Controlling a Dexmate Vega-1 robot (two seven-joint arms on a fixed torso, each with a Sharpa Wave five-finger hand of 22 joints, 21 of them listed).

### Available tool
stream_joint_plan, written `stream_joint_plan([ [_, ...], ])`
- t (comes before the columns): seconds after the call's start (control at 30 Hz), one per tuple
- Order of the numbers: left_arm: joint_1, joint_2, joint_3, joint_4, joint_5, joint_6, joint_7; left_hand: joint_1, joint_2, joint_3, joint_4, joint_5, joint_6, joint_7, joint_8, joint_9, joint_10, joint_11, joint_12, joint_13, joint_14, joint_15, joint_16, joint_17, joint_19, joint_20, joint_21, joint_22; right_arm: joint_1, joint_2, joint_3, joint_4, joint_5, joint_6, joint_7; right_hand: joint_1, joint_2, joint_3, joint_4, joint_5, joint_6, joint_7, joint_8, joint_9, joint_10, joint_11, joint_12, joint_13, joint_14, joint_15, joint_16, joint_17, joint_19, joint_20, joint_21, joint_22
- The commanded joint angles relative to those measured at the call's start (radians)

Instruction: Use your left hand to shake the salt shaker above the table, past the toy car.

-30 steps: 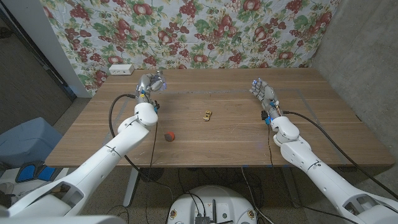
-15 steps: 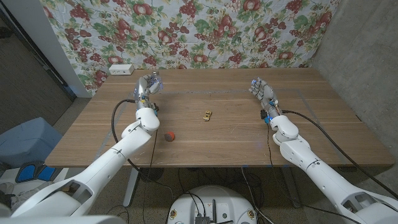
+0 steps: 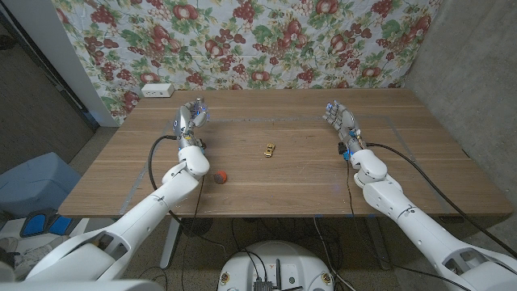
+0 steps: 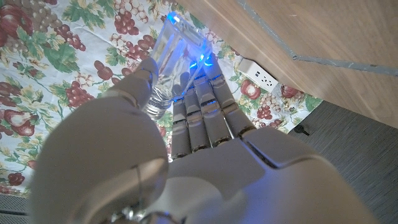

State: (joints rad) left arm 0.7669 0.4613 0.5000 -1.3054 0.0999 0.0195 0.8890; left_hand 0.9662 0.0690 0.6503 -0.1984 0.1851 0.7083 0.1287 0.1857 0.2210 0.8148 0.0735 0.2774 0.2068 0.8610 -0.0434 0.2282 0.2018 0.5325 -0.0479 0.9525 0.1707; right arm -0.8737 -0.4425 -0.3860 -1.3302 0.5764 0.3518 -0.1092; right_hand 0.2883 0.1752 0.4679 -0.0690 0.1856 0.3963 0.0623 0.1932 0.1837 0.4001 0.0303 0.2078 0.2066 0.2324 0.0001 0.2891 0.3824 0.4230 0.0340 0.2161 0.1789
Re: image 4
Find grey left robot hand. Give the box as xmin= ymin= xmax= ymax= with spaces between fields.
xmin=26 ymin=52 xmax=379 ymax=224

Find fruit print backdrop cloth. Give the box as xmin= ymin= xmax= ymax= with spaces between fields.
xmin=0 ymin=0 xmax=324 ymax=197

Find white power strip box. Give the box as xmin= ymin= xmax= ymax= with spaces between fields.
xmin=238 ymin=58 xmax=279 ymax=93

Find small black floor object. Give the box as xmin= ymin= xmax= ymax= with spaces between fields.
xmin=294 ymin=124 xmax=311 ymax=137

